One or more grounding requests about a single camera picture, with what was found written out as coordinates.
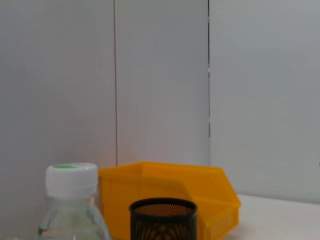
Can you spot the yellow plastic storage bin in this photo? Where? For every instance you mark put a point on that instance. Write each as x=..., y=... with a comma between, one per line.
x=162, y=180

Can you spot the clear green-label water bottle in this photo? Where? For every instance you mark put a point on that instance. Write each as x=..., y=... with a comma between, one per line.
x=71, y=180

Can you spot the black mesh pen cup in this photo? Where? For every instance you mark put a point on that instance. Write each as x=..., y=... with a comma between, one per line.
x=162, y=225

